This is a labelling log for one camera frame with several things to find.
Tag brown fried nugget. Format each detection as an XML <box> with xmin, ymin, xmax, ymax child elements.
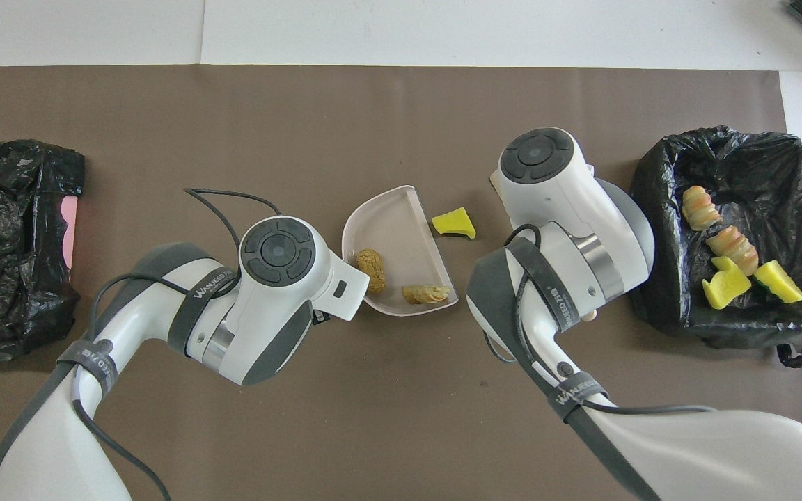
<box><xmin>355</xmin><ymin>248</ymin><xmax>388</xmax><ymax>296</ymax></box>

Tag striped golden pastry piece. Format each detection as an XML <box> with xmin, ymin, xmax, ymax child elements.
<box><xmin>401</xmin><ymin>282</ymin><xmax>452</xmax><ymax>306</ymax></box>

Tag beige plastic dustpan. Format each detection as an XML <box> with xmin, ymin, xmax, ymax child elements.
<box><xmin>341</xmin><ymin>184</ymin><xmax>461</xmax><ymax>319</ymax></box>

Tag yellow sponge piece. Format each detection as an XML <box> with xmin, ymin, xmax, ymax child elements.
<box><xmin>752</xmin><ymin>259</ymin><xmax>802</xmax><ymax>305</ymax></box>
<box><xmin>701</xmin><ymin>255</ymin><xmax>753</xmax><ymax>311</ymax></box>
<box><xmin>431</xmin><ymin>206</ymin><xmax>478</xmax><ymax>241</ymax></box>

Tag pale flaky pastry piece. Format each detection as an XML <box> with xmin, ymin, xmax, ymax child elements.
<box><xmin>681</xmin><ymin>184</ymin><xmax>724</xmax><ymax>232</ymax></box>

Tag striped croissant piece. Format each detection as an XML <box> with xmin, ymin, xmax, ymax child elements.
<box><xmin>705</xmin><ymin>225</ymin><xmax>760</xmax><ymax>277</ymax></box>

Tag pink plastic bin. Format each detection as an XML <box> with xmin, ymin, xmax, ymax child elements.
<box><xmin>58</xmin><ymin>196</ymin><xmax>79</xmax><ymax>269</ymax></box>

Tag black plastic trash bag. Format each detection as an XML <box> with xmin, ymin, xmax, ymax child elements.
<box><xmin>0</xmin><ymin>138</ymin><xmax>87</xmax><ymax>363</ymax></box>
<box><xmin>627</xmin><ymin>125</ymin><xmax>802</xmax><ymax>369</ymax></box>

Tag brown table mat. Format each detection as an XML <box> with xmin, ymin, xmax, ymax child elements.
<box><xmin>0</xmin><ymin>65</ymin><xmax>802</xmax><ymax>501</ymax></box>

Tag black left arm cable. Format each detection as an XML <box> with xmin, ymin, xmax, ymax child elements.
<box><xmin>70</xmin><ymin>187</ymin><xmax>284</xmax><ymax>501</ymax></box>

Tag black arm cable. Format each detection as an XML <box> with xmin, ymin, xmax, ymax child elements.
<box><xmin>480</xmin><ymin>222</ymin><xmax>716</xmax><ymax>420</ymax></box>
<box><xmin>70</xmin><ymin>187</ymin><xmax>284</xmax><ymax>501</ymax></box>

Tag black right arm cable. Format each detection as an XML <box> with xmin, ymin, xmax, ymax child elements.
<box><xmin>480</xmin><ymin>222</ymin><xmax>716</xmax><ymax>420</ymax></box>

